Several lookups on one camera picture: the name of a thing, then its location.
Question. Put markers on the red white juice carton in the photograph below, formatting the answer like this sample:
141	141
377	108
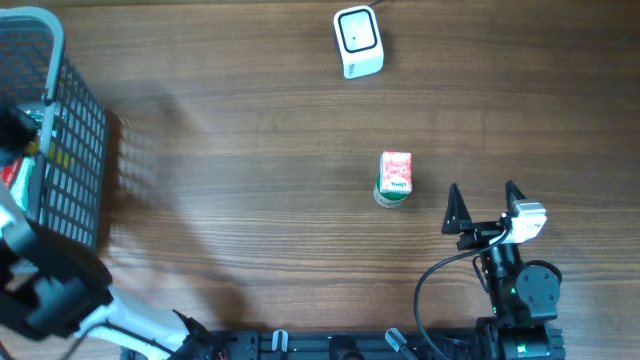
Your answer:
395	174

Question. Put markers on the grey plastic mesh basket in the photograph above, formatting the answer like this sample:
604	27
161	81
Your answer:
40	81

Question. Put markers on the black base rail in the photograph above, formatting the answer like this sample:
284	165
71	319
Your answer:
455	343

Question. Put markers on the red white tube package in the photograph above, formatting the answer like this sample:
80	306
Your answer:
9	173

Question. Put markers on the white barcode scanner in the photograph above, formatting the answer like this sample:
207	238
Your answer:
358	41

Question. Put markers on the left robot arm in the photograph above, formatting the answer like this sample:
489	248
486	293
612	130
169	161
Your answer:
53	285

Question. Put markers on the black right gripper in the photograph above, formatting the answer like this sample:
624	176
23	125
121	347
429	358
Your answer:
480	231

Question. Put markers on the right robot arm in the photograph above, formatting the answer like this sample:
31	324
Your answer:
523	294

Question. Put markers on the green lid white jar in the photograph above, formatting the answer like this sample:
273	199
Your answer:
388	200

